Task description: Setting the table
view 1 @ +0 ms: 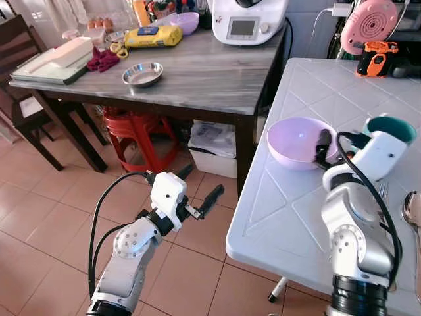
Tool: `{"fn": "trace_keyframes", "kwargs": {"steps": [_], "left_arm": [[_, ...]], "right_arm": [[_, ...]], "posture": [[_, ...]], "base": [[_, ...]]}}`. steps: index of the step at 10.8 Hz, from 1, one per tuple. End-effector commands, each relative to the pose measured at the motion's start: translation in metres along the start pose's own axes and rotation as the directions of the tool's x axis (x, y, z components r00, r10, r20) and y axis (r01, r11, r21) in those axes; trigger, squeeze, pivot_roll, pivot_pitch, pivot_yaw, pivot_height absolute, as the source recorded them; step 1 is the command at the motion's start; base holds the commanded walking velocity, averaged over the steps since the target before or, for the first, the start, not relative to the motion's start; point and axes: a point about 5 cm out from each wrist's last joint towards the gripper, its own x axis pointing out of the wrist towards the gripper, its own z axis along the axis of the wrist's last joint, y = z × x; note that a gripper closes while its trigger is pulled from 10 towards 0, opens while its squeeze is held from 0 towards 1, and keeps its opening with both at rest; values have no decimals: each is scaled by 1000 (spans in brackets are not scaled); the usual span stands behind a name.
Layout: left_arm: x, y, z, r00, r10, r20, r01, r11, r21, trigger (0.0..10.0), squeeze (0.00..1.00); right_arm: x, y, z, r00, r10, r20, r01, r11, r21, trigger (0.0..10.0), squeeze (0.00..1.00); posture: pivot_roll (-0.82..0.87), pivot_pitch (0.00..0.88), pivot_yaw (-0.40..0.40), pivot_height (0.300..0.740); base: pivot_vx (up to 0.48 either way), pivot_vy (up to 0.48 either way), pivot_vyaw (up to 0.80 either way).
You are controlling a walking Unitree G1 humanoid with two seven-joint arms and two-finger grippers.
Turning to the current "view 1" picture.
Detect large lilac plastic bowl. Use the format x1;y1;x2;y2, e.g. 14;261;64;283
266;117;343;171

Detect white storage box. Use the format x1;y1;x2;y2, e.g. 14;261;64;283
187;120;238;180

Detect red plastic stool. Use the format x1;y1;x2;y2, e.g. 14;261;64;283
101;107;183;174

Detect white plastic folding table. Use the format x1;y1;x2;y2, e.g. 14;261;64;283
225;57;421;316

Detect teal mug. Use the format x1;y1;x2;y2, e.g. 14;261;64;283
347;115;418;152

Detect steel fork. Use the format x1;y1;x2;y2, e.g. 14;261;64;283
377;182;398;293

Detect orange and black tool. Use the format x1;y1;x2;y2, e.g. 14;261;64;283
355;40;400;79

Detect dark wood grey-top table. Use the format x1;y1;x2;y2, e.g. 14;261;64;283
8;24;294;199

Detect steel spoon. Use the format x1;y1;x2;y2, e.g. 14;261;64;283
401;190;421;305

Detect small steel bowl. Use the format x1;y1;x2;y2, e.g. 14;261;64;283
122;62;164;89

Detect pink round appliance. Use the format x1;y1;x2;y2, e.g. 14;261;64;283
339;0;401;57

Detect white kitchen machine with display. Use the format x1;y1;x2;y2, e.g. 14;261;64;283
211;0;291;47

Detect maroon cloth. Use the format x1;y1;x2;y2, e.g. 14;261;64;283
86;47;122;74

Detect small purple bowl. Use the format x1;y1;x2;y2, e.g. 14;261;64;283
169;11;201;36

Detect orange bottle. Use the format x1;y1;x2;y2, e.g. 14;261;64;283
132;0;151;28

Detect white flat tray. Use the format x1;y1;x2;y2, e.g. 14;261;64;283
9;36;94;86

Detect dark wooden chair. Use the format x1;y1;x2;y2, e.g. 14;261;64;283
0;14;111;173

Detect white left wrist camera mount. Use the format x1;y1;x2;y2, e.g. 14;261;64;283
149;172;189;222

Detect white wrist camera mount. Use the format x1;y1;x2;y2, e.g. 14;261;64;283
340;130;410;185
149;172;189;222

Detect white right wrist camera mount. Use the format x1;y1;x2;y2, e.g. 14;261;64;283
340;130;410;185

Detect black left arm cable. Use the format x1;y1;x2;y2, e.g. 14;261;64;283
87;171;156;298

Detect white wall charger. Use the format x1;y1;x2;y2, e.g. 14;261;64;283
331;3;354;18

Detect yellow-handled scissors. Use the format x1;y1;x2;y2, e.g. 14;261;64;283
108;41;130;61

